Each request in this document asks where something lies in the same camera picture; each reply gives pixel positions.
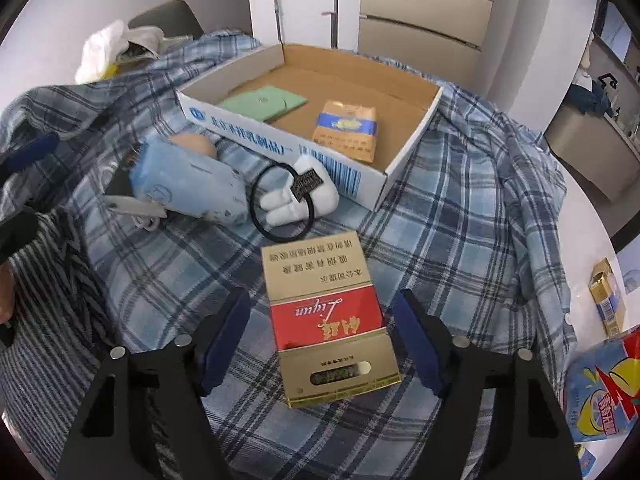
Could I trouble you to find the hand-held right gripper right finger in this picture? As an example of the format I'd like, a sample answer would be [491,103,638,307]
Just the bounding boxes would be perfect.
[390,287,583,480]

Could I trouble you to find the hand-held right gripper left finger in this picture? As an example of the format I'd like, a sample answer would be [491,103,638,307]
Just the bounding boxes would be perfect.
[56,287,252,480]

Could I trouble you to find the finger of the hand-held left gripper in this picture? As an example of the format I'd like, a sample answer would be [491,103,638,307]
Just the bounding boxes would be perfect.
[0,132,58,176]
[0,210,38,263]

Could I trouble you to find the red gold cigarette pack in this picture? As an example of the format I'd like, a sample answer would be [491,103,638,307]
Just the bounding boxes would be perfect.
[261,232,402,409]

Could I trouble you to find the light blue tissue pack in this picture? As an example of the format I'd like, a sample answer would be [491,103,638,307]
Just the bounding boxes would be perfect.
[129,141,249,226]

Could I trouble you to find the white plush hand toy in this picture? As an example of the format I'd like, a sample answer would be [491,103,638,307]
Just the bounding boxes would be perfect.
[257,156,341,231]

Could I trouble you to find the white cardboard box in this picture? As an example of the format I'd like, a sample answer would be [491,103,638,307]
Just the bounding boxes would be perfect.
[175,42,445,212]

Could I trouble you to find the person's left hand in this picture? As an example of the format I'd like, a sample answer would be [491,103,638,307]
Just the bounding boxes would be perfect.
[0,265,14,326]

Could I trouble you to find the grey striped cloth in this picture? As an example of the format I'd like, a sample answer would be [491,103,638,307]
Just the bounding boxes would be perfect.
[0,205,166,480]

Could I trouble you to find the white plastic bag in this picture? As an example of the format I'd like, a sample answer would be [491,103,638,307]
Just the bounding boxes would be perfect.
[75,20,166,83]

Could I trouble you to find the blue plaid shirt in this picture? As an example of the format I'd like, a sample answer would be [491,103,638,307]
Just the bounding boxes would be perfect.
[0,30,576,480]

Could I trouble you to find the tan round face puff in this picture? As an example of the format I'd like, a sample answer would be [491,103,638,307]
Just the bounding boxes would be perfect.
[167,134,218,161]

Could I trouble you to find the blue yellow snack bag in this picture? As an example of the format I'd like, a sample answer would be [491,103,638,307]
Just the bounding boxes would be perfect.
[564,325,640,443]

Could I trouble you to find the grey chair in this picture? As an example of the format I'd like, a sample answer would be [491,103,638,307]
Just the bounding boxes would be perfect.
[127,0,206,41]

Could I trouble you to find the gold blue cigarette pack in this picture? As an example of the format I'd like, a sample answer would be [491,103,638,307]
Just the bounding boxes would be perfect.
[587,258,626,338]

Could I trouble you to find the small blue packet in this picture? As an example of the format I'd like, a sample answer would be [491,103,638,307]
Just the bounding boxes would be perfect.
[575,447,598,478]

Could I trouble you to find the orange cigarette pack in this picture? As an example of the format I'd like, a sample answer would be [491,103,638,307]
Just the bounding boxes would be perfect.
[311,99,382,165]

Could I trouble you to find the green paper packet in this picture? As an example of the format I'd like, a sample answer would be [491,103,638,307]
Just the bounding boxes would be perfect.
[217,85,308,122]

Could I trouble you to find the beige kitchen counter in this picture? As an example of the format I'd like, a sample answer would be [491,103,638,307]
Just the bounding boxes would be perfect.
[542,85,640,201]

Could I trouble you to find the dark blue cloth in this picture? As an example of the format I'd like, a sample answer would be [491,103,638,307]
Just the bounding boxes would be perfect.
[570,82,613,116]

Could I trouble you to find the beige refrigerator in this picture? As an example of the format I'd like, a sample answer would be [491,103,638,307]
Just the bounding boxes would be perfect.
[357,0,501,78]

